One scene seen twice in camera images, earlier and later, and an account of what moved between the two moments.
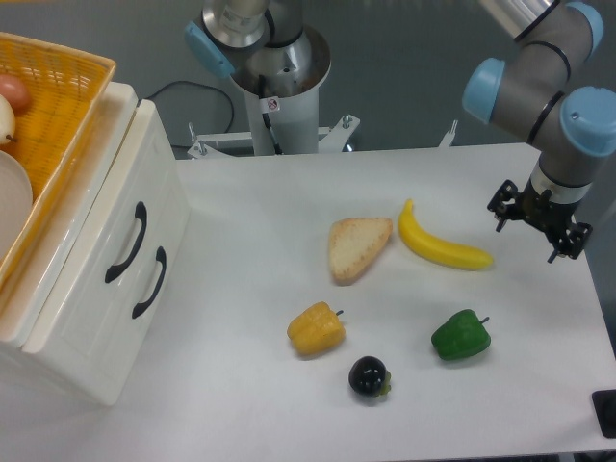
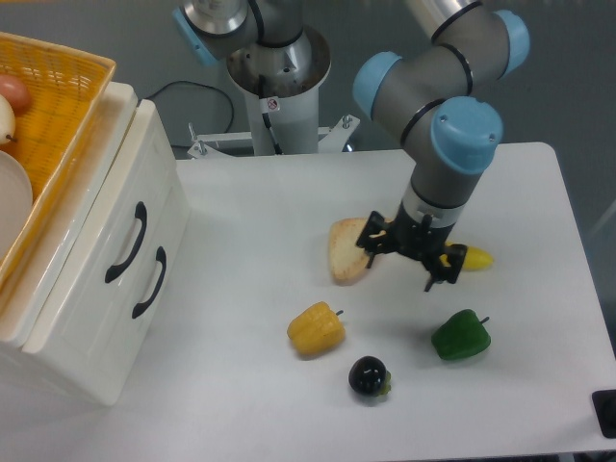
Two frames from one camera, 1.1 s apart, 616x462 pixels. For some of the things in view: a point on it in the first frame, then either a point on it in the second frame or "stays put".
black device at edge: [603, 403] stays put
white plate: [16, 198] stays put
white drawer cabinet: [79, 301] stays put
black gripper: [551, 218] → [415, 242]
